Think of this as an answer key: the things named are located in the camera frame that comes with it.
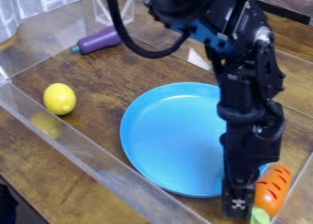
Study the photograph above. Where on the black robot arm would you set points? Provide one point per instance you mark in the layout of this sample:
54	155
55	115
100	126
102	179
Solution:
233	29

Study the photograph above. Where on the orange toy carrot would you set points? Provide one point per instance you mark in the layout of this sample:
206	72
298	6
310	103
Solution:
272	190

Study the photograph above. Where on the purple toy eggplant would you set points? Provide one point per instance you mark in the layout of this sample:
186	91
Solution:
104	39

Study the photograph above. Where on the blue round plate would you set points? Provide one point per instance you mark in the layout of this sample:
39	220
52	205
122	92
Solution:
170	131

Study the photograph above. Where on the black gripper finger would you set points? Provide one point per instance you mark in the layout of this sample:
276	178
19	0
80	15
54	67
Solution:
237	200

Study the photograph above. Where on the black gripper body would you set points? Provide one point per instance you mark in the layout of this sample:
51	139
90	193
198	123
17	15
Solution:
254	126

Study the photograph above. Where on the yellow toy lemon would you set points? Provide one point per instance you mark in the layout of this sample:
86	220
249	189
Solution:
59	99

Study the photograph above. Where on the clear acrylic front wall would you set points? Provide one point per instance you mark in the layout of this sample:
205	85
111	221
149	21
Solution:
131	187

